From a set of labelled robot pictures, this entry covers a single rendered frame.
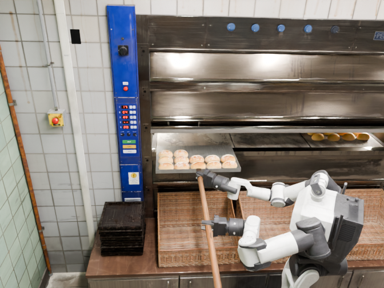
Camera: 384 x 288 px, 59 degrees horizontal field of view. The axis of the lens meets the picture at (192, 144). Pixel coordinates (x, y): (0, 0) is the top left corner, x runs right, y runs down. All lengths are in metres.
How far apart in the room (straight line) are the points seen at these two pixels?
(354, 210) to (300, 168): 1.04
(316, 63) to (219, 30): 0.68
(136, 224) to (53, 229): 0.85
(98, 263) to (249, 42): 1.75
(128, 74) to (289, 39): 1.03
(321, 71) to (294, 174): 0.80
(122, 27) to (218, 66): 0.63
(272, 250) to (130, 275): 1.17
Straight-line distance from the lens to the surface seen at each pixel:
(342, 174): 2.87
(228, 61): 2.25
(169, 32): 2.18
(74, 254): 3.13
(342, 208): 1.74
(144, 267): 2.43
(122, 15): 2.13
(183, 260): 2.39
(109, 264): 2.47
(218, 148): 2.49
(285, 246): 1.52
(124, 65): 2.19
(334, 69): 2.47
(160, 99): 2.29
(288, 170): 2.69
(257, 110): 2.37
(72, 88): 2.31
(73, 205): 2.79
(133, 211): 2.47
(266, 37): 2.27
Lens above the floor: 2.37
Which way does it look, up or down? 28 degrees down
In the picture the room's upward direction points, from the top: 2 degrees clockwise
